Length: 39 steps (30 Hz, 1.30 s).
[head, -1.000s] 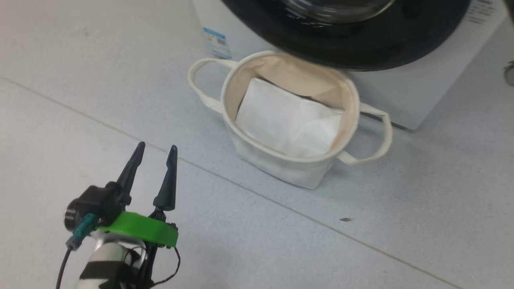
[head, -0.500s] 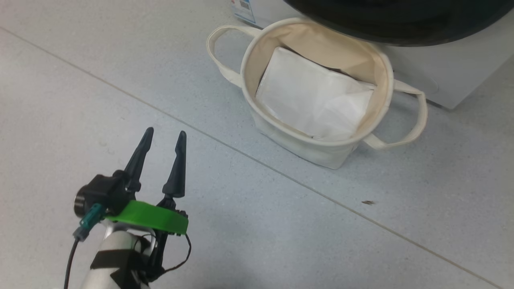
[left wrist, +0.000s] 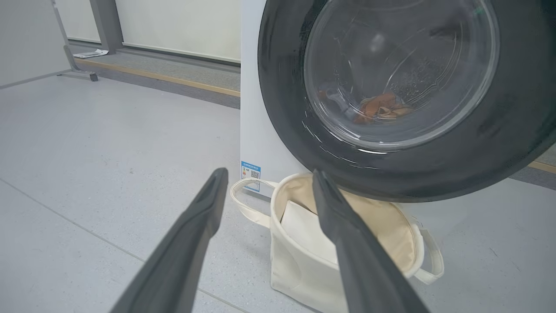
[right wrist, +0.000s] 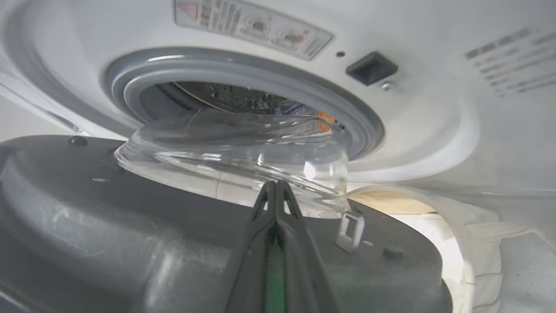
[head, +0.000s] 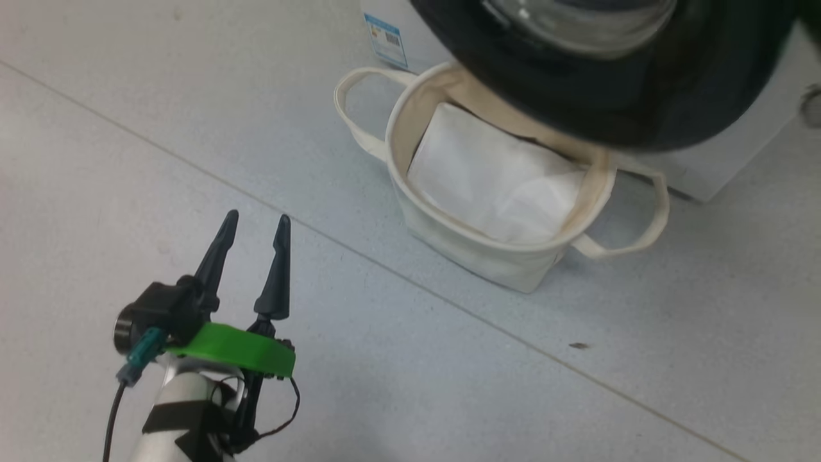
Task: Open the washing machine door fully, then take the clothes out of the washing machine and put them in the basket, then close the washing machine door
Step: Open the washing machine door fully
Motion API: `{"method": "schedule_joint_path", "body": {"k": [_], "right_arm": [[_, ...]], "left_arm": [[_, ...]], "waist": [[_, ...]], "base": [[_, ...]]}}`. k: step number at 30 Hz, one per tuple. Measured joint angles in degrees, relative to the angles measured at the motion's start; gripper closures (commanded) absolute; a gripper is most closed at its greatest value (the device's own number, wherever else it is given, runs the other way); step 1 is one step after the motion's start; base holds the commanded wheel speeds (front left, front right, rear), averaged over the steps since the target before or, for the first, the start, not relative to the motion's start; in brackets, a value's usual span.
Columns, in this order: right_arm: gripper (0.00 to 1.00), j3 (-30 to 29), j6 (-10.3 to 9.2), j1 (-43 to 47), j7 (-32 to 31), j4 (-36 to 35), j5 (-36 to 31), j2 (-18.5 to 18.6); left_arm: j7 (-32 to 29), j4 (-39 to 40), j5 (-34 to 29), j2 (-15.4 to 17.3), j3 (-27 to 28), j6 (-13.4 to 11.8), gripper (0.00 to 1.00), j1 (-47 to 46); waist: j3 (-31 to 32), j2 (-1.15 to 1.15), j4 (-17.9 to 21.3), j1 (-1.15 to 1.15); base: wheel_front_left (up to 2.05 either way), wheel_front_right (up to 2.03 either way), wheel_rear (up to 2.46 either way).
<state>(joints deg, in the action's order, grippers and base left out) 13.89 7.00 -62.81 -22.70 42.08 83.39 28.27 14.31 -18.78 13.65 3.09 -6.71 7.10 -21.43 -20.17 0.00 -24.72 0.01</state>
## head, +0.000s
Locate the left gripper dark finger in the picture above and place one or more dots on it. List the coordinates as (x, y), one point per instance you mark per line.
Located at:
(218, 256)
(279, 276)

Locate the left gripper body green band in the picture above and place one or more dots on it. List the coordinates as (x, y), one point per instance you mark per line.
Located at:
(244, 350)

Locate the black round washing machine door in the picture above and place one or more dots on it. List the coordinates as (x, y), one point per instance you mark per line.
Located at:
(577, 96)

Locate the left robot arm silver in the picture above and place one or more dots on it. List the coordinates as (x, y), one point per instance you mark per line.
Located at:
(160, 446)

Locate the cream canvas laundry basket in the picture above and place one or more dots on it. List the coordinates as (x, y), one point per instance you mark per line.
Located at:
(474, 256)

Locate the white basket liner cloth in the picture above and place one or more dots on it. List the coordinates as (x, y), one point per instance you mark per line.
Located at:
(487, 173)

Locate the white washing machine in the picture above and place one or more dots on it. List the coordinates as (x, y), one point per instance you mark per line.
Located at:
(725, 163)

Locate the blue energy label sticker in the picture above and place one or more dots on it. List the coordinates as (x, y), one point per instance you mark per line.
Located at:
(385, 40)

